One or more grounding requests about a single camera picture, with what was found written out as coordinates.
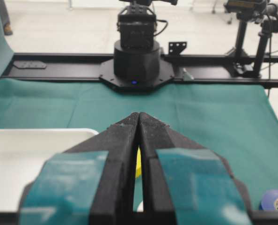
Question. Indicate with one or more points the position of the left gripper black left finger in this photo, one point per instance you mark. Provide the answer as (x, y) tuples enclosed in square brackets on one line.
[(91, 183)]

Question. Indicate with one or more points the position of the white plastic tray case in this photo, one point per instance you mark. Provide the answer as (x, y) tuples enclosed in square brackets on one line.
[(23, 153)]

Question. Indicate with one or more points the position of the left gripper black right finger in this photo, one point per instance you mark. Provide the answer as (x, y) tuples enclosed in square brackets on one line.
[(185, 183)]

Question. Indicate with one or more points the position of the black camera stand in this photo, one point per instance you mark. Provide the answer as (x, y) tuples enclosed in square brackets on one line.
[(257, 23)]

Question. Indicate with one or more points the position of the yellow tape roll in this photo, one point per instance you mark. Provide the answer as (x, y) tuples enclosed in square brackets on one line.
[(138, 164)]

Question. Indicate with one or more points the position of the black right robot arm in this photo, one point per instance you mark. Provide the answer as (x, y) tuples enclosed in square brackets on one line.
[(137, 63)]

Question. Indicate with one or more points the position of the blue tape roll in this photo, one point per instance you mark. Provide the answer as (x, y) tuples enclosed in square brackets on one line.
[(269, 200)]

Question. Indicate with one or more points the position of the green table cloth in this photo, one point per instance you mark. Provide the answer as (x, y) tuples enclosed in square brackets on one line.
[(235, 121)]

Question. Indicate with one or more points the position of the black mounting rail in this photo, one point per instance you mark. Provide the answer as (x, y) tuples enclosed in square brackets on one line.
[(183, 69)]

